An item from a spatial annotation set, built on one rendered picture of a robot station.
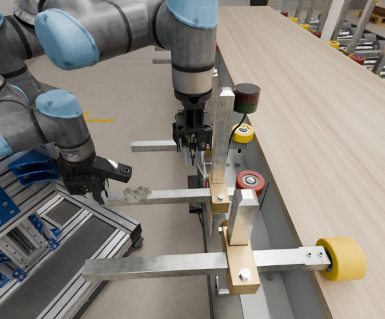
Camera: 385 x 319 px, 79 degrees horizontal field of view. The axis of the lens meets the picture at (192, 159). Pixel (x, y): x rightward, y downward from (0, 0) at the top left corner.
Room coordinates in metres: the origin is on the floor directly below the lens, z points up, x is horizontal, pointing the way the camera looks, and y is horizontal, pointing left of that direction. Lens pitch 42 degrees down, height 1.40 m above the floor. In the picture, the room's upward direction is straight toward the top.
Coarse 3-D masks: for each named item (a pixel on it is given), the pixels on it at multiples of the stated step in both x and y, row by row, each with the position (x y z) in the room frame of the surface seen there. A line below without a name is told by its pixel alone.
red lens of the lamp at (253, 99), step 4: (236, 92) 0.48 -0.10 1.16; (260, 92) 0.49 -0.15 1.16; (236, 96) 0.48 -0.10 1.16; (240, 96) 0.47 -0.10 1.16; (244, 96) 0.47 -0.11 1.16; (248, 96) 0.47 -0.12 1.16; (252, 96) 0.47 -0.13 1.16; (256, 96) 0.47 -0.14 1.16; (236, 100) 0.48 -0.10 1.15; (240, 100) 0.47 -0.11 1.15; (244, 100) 0.47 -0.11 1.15; (248, 100) 0.47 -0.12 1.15; (252, 100) 0.47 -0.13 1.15; (256, 100) 0.47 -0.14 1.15
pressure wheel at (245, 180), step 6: (240, 174) 0.48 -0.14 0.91; (246, 174) 0.48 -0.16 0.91; (252, 174) 0.48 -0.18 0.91; (258, 174) 0.48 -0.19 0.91; (240, 180) 0.45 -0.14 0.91; (246, 180) 0.46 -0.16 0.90; (252, 180) 0.45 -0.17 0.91; (258, 180) 0.46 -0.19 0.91; (264, 180) 0.46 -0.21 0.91; (240, 186) 0.44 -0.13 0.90; (246, 186) 0.43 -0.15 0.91; (252, 186) 0.43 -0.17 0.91; (258, 186) 0.43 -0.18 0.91; (258, 192) 0.42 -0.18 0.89
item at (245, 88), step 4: (240, 84) 0.51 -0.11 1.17; (244, 84) 0.51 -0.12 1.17; (248, 84) 0.51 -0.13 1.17; (252, 84) 0.51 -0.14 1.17; (236, 88) 0.50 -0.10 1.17; (240, 88) 0.50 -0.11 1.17; (244, 88) 0.50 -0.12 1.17; (248, 88) 0.50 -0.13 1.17; (252, 88) 0.50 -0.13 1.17; (256, 88) 0.50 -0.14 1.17; (240, 92) 0.48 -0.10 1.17; (244, 92) 0.47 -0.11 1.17; (248, 92) 0.47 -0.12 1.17; (252, 92) 0.47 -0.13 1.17; (256, 92) 0.48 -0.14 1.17; (244, 104) 0.47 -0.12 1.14; (248, 104) 0.47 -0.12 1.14; (236, 112) 0.48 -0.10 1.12; (232, 116) 0.48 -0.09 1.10; (244, 116) 0.49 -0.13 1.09; (232, 120) 0.48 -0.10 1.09; (240, 124) 0.49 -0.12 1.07; (236, 128) 0.49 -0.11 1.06; (232, 132) 0.50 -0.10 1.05; (228, 148) 0.50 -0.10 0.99; (228, 152) 0.50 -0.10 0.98
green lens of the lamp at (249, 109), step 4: (236, 104) 0.48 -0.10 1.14; (240, 104) 0.47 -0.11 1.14; (252, 104) 0.47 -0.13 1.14; (256, 104) 0.48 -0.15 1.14; (236, 108) 0.48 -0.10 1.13; (240, 108) 0.47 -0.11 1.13; (244, 108) 0.47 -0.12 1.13; (248, 108) 0.47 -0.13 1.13; (252, 108) 0.47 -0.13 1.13; (256, 108) 0.48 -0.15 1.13; (240, 112) 0.47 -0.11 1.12; (244, 112) 0.47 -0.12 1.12; (248, 112) 0.47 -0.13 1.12; (252, 112) 0.47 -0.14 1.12
